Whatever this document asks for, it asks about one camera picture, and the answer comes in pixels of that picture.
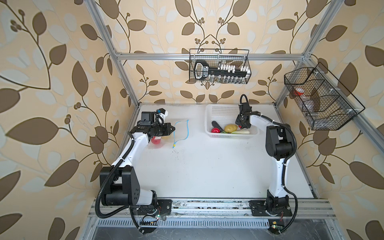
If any clear zip top bag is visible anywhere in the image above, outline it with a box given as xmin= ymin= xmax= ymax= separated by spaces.
xmin=148 ymin=119 xmax=190 ymax=149

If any red toy apple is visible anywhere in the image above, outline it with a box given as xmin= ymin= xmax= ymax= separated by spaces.
xmin=151 ymin=137 xmax=161 ymax=145

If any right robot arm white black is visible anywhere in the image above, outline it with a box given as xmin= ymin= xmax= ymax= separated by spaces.
xmin=236 ymin=101 xmax=299 ymax=235

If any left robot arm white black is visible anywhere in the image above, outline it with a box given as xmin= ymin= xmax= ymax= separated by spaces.
xmin=95 ymin=123 xmax=176 ymax=235

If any white toy radish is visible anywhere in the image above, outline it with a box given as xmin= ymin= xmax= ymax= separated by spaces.
xmin=231 ymin=129 xmax=250 ymax=135

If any yellow toy potato lower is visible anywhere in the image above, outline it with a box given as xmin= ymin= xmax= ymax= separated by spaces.
xmin=224 ymin=124 xmax=238 ymax=134

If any white plastic basket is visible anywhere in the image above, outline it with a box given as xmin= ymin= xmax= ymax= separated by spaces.
xmin=205 ymin=104 xmax=259 ymax=139

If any dark toy eggplant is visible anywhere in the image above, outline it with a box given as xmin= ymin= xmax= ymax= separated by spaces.
xmin=212 ymin=121 xmax=225 ymax=133

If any red toy tomato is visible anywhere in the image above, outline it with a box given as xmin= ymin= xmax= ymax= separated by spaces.
xmin=211 ymin=128 xmax=221 ymax=133

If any red capped clear bottle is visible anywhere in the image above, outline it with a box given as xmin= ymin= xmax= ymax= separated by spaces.
xmin=293 ymin=87 xmax=310 ymax=103

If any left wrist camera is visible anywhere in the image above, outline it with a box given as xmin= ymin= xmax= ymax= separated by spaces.
xmin=138 ymin=108 xmax=168 ymax=127

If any black wire basket back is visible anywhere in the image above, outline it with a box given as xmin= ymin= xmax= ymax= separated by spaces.
xmin=189 ymin=48 xmax=252 ymax=85

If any black wire basket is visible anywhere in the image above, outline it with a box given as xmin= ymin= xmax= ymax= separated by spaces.
xmin=284 ymin=62 xmax=366 ymax=131
xmin=189 ymin=48 xmax=252 ymax=85

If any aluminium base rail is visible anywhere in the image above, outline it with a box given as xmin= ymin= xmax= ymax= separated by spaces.
xmin=97 ymin=198 xmax=336 ymax=229

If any black wire basket right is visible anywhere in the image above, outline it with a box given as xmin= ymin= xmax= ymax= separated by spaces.
xmin=284 ymin=62 xmax=366 ymax=131

